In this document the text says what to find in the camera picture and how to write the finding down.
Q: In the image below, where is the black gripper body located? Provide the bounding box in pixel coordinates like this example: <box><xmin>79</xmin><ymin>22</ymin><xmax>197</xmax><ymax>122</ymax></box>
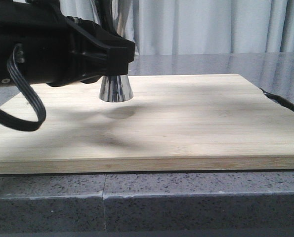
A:
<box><xmin>0</xmin><ymin>0</ymin><xmax>107</xmax><ymax>87</ymax></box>

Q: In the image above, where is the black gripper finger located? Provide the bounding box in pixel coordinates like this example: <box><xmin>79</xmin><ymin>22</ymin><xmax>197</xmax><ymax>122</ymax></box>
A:
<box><xmin>67</xmin><ymin>17</ymin><xmax>135</xmax><ymax>83</ymax></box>
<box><xmin>97</xmin><ymin>0</ymin><xmax>117</xmax><ymax>34</ymax></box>

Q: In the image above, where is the steel double jigger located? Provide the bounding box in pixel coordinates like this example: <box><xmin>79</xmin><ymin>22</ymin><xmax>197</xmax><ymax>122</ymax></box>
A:
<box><xmin>99</xmin><ymin>13</ymin><xmax>133</xmax><ymax>103</ymax></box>

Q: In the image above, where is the grey curtain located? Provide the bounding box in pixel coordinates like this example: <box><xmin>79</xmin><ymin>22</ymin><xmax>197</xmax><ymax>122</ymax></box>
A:
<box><xmin>59</xmin><ymin>0</ymin><xmax>294</xmax><ymax>56</ymax></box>

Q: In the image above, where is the light wooden cutting board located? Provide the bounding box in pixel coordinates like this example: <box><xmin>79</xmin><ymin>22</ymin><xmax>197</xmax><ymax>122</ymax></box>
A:
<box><xmin>0</xmin><ymin>74</ymin><xmax>294</xmax><ymax>174</ymax></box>

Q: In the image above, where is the black ribbon cable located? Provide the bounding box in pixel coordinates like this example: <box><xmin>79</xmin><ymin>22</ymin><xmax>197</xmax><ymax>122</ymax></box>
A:
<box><xmin>0</xmin><ymin>43</ymin><xmax>47</xmax><ymax>132</ymax></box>

